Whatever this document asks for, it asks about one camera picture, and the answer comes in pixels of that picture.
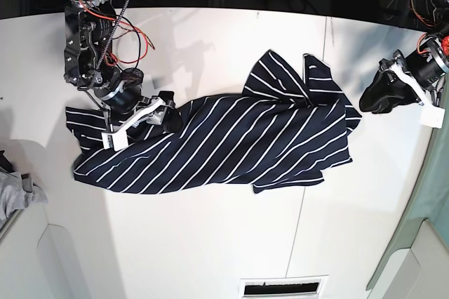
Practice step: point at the white slotted vent tray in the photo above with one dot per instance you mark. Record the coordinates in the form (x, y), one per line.
(287, 288)

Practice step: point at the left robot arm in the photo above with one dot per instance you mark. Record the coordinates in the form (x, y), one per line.
(437, 26)

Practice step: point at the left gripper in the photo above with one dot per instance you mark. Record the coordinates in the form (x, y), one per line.
(428, 67)

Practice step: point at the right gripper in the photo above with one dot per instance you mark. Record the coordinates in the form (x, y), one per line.
(125, 97)

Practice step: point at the grey cloth pile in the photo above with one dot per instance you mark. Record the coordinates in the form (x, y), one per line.
(18, 193)

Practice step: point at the navy white striped t-shirt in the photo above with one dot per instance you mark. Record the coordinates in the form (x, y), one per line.
(283, 130)

